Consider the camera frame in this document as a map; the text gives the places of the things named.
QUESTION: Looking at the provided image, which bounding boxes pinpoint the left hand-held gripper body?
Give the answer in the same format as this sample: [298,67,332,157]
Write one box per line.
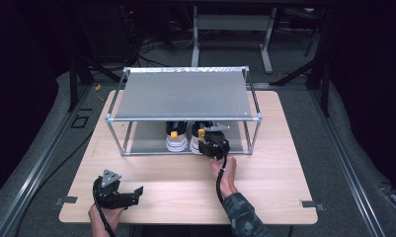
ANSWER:
[92,169,124,210]

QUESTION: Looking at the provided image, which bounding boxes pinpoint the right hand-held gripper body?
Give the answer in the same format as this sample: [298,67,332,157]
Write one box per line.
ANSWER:
[203,123,231,161]

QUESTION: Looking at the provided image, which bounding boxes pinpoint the navy white sneaker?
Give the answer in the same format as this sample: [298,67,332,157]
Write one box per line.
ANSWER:
[165,120,190,153]
[189,120,216,156]

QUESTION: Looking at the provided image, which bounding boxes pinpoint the grey metal shoe rack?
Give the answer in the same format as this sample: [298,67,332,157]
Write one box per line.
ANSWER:
[105,65,263,157]

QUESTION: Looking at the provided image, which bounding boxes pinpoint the person's left hand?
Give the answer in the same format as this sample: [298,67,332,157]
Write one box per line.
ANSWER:
[88,203,125,233]

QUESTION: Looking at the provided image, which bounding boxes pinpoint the person's right hand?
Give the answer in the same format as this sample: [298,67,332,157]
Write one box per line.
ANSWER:
[208,154,239,198]

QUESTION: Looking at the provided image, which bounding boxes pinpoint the black tripod stand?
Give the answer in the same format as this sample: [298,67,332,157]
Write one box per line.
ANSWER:
[67,57,122,113]

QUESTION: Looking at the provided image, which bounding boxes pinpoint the black metal stand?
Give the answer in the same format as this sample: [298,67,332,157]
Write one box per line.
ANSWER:
[271,9,332,118]

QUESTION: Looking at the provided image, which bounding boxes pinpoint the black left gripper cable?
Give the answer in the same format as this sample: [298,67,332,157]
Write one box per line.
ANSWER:
[92,177,118,237]

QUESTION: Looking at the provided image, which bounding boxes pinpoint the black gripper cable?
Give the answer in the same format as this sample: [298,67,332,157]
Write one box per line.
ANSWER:
[214,137,229,203]
[92,177,118,237]

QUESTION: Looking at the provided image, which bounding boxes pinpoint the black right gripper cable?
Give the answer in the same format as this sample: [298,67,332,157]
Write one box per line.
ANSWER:
[214,137,229,203]

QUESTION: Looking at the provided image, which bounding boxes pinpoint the grey metal table bracket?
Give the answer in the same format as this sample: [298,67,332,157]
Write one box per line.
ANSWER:
[299,199,327,212]
[55,196,79,207]

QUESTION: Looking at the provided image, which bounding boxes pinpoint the black floor cable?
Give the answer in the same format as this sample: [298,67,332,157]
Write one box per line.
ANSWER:
[14,131,95,237]

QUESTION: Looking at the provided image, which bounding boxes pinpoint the aluminium floor rail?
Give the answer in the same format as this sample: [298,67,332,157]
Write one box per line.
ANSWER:
[312,88,387,237]
[0,86,92,237]

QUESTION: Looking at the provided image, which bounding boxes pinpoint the tangled background cables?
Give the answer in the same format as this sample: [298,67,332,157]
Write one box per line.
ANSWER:
[132,34,194,67]

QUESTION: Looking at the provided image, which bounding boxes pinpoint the white metal desk frame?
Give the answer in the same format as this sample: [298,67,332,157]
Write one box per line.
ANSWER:
[190,5,278,75]

